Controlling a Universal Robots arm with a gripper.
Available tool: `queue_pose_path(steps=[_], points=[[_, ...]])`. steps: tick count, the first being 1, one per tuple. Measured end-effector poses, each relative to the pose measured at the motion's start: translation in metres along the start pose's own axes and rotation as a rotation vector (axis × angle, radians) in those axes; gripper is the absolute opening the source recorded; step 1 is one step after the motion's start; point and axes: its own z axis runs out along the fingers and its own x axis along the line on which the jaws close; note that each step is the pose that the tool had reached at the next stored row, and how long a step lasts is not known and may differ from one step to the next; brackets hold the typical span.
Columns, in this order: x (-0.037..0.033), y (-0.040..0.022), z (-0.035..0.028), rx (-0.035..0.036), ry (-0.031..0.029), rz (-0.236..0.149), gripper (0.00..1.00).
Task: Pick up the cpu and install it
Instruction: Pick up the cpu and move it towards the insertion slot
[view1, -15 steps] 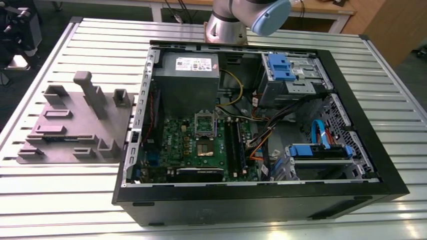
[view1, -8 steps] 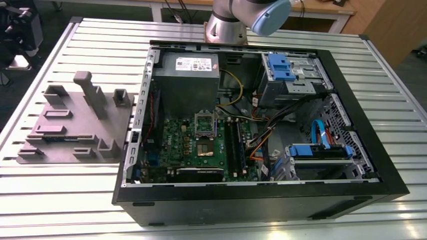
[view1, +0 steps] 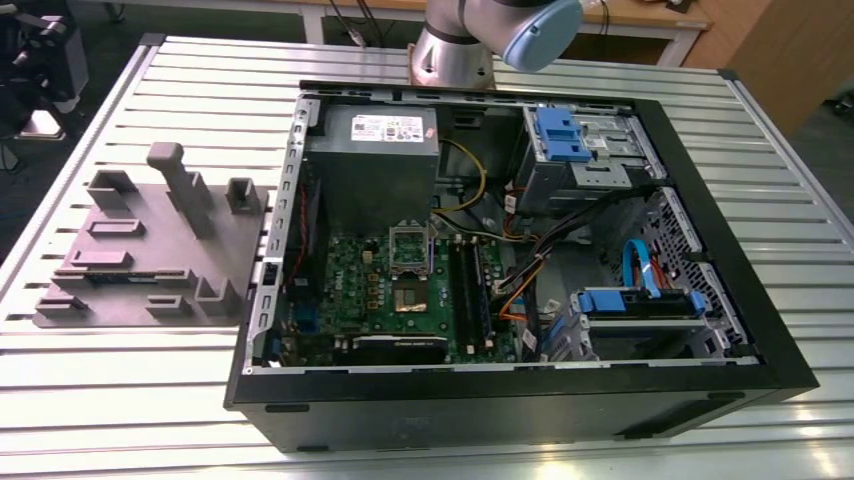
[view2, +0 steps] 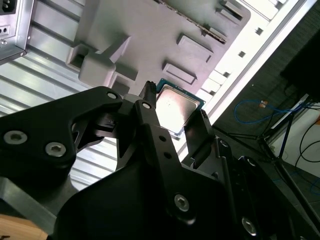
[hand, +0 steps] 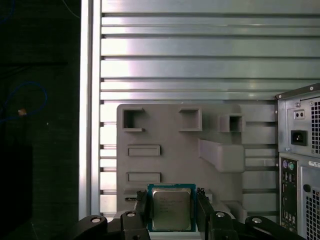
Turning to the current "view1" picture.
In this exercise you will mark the white desk frame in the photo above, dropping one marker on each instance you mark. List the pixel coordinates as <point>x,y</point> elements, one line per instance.
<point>313,30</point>

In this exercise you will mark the black PC case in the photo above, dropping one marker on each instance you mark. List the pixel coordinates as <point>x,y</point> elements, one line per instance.
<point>507,410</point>

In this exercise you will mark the hard disk with blue carrier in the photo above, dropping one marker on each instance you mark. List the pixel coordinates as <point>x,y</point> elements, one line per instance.
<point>607,302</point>

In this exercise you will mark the grey power supply unit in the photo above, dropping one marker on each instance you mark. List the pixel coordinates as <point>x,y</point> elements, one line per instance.
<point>374,180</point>

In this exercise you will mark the metal drive cage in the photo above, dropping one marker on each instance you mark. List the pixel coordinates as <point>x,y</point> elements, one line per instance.
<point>601,175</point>

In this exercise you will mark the CPU socket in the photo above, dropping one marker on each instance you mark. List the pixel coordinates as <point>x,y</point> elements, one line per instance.
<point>411,298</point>

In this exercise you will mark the silver disk bay frame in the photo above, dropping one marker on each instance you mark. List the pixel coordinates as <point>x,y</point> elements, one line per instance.
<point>647,324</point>

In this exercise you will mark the RAM stick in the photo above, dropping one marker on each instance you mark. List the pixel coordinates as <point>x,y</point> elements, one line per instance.
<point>123,279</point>

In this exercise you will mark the blue drive carrier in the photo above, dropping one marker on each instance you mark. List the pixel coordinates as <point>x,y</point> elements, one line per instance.
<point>561,135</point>

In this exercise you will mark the wooden cabinet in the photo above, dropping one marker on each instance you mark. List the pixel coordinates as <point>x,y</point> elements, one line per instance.
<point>788,50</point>

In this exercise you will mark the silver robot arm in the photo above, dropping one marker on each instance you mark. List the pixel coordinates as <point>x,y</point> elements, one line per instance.
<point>454,55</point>

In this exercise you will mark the grey parts rack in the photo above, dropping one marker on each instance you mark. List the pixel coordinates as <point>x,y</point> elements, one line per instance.
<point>167,230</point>

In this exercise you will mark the blue VGA port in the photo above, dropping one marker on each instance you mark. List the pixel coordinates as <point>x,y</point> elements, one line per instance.
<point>274,350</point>

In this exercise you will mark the black graphics card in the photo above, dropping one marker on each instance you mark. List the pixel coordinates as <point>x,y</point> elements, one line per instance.
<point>401,345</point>

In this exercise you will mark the wooden desk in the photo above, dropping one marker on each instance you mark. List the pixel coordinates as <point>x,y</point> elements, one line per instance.
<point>654,17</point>

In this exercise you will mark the green motherboard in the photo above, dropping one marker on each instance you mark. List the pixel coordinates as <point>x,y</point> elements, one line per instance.
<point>361,265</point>

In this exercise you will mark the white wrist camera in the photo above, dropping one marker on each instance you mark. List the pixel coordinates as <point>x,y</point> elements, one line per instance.
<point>72,70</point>

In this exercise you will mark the black case fan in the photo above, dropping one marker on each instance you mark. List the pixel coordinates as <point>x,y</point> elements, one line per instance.
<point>315,235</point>

